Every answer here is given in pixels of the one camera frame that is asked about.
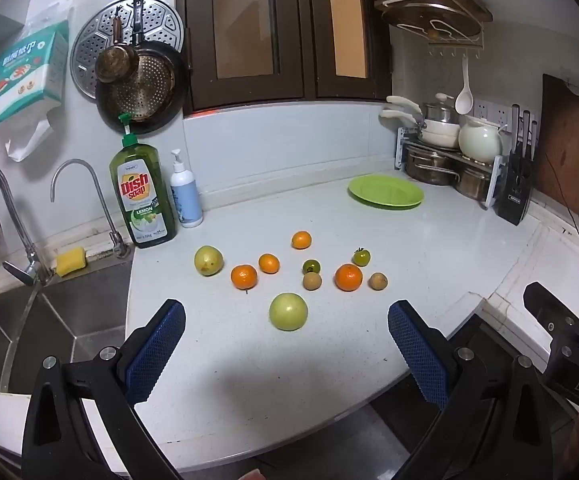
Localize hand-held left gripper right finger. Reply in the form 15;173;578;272
388;300;565;480

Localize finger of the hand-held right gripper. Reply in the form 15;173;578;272
523;282;579;342

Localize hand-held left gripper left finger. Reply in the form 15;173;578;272
22;299;187;480

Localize yellow green pear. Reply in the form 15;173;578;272
194;245;225;277

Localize green plate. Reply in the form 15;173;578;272
348;175;424;209

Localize steel kitchen sink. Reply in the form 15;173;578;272
0;260;135;396

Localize black knife block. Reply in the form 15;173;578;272
497;104;540;226

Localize yellow sponge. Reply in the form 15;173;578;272
56;247;88;277

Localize white metal pot rack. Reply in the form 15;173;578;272
394;127;506;209

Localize round green apple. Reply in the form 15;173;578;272
269;292;309;332

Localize brown wooden cutting board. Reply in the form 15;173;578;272
532;74;579;222

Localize small steel pot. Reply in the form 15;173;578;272
453;162;493;200

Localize green dish soap bottle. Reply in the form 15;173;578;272
110;114;178;250

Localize white pump lotion bottle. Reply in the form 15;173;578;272
170;149;204;228

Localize slim gooseneck faucet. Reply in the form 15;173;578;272
51;159;133;260

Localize white ceramic jug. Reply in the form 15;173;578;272
458;115;504;163

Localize large steel pot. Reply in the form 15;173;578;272
405;149;459;186

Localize cream frying pan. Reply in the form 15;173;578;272
379;109;460;150

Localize large steel faucet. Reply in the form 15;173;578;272
0;161;53;288

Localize cream saucepan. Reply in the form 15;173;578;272
386;96;460;137

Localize white ladle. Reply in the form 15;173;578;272
454;52;474;116

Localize steel pot with lid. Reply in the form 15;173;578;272
423;92;454;123

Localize white plastic bag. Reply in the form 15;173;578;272
4;2;76;162

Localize black frying pan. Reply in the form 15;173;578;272
94;0;190;135

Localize golden perforated strainer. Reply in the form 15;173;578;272
130;52;176;122

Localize small copper pot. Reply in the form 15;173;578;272
94;17;139;84

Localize green paper towel pack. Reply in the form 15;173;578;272
0;20;70;132

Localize stack of wooden boards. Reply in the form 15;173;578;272
374;0;493;42

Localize round steel steamer plate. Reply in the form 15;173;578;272
70;0;184;98

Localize black cable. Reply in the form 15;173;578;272
544;145;579;267

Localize white wall outlets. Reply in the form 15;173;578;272
472;99;513;132

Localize white wire hook rack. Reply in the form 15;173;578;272
382;0;486;59

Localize dark brown window frame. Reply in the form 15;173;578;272
174;0;393;120

